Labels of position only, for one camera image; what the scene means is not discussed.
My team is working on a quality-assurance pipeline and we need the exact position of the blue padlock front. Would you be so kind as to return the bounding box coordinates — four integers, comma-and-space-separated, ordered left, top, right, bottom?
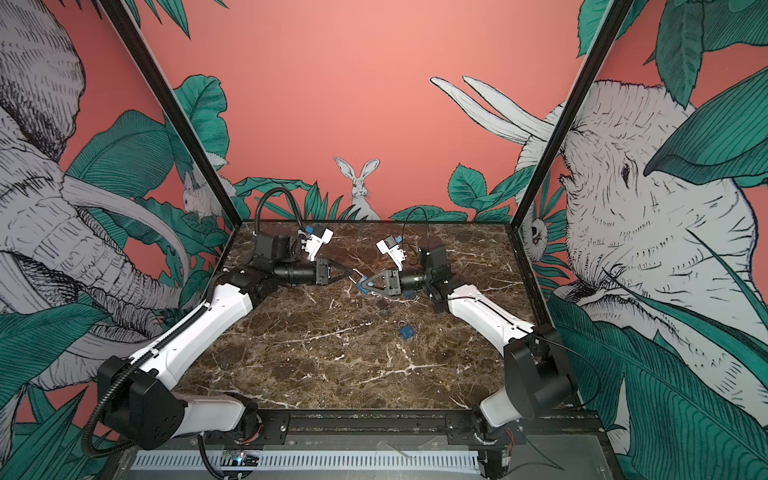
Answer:
356, 277, 374, 295

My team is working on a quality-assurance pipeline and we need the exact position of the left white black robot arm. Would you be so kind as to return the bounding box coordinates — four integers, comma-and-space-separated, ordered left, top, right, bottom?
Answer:
81, 224, 349, 459

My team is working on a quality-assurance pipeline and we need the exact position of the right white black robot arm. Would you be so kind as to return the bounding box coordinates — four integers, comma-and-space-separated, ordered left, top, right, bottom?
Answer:
358, 236, 578, 434

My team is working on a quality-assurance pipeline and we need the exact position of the small green circuit board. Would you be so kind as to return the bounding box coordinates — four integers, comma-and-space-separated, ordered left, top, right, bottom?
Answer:
222, 451, 259, 468

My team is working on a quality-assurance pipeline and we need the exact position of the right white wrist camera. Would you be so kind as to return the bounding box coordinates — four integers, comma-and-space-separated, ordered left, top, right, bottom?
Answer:
376, 236, 406, 271

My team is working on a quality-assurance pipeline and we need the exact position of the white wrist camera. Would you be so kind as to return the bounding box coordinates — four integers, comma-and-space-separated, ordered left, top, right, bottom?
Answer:
376, 236, 406, 271
302, 225, 334, 262

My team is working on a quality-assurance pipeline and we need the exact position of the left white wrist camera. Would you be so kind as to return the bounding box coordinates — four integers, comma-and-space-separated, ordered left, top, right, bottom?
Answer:
302, 225, 334, 262

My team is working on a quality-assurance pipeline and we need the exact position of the black front mounting rail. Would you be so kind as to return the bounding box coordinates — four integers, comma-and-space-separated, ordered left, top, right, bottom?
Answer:
116, 409, 577, 448

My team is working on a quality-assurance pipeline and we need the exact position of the white slotted cable duct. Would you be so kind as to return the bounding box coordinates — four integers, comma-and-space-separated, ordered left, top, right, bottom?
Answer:
131, 450, 480, 473

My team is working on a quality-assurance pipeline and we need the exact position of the left black frame post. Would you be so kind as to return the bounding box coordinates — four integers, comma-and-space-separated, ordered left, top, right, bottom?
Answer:
99, 0, 242, 228

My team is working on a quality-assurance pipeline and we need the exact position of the black frame post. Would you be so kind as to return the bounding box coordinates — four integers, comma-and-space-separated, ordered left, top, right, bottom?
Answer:
511, 0, 633, 231
99, 0, 242, 228

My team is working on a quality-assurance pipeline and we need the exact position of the right black frame post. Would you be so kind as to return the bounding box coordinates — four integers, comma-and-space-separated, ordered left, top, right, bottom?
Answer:
511, 0, 633, 231

